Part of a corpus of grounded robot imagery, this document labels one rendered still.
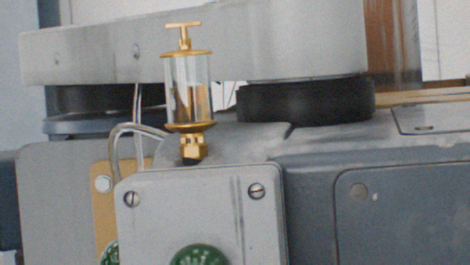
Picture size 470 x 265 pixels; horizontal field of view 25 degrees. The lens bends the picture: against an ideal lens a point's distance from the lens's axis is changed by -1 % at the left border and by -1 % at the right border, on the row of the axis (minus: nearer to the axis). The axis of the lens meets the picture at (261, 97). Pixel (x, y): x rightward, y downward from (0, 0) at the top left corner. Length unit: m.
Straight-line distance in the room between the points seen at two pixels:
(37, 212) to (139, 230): 0.48
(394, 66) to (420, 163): 0.49
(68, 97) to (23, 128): 4.54
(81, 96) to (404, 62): 0.31
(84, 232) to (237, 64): 0.34
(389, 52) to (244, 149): 0.47
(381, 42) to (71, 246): 0.35
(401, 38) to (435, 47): 4.69
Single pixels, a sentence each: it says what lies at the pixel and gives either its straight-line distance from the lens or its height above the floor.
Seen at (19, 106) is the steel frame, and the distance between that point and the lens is 5.53.
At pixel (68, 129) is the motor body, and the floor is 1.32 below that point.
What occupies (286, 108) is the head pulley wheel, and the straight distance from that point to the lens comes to 0.63.
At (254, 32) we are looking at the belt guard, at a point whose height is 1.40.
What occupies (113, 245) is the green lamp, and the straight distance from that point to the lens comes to 0.51.
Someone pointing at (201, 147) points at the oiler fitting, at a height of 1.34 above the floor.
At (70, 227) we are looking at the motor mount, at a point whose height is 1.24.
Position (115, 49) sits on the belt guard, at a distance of 0.82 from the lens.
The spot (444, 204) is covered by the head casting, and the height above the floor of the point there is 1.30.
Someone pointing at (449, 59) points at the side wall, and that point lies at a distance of 5.71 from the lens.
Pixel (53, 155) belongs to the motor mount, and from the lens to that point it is 0.95.
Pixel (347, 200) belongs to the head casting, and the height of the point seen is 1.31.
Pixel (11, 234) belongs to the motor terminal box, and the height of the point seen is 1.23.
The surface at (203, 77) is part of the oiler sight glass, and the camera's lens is 0.55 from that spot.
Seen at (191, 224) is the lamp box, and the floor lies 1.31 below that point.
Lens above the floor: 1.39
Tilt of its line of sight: 3 degrees down
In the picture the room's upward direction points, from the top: 4 degrees counter-clockwise
